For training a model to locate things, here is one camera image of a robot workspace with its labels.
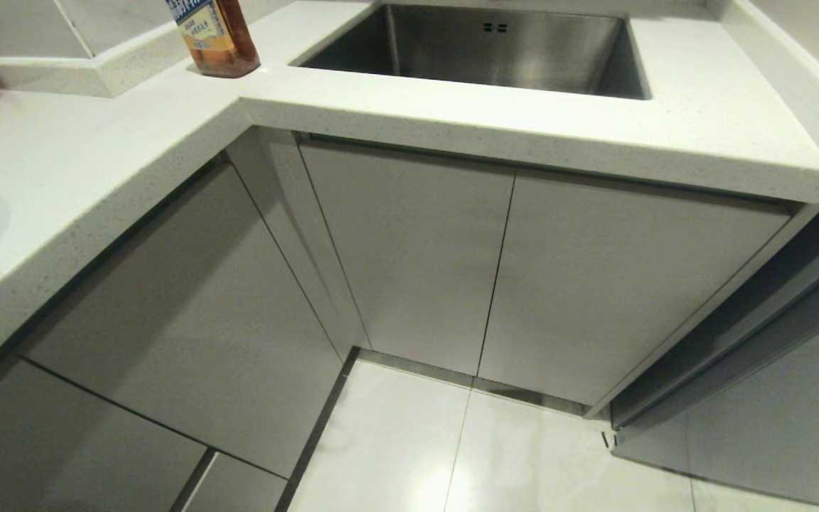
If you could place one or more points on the stainless steel sink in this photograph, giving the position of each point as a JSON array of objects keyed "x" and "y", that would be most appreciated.
[{"x": 495, "y": 53}]

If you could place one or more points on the grey cabinet door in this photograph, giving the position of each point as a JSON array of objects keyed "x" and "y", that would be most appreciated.
[
  {"x": 416, "y": 249},
  {"x": 608, "y": 284}
]

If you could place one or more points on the grey corner filler panel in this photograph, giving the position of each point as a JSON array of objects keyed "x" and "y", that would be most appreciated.
[{"x": 296, "y": 227}]

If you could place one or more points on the amber liquid bottle with label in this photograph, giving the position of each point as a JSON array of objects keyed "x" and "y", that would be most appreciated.
[{"x": 221, "y": 39}]

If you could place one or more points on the grey drawer front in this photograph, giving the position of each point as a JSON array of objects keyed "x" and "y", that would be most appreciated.
[
  {"x": 189, "y": 320},
  {"x": 61, "y": 448}
]

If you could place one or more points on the grey appliance door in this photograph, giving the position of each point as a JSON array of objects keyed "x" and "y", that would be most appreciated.
[{"x": 758, "y": 405}]

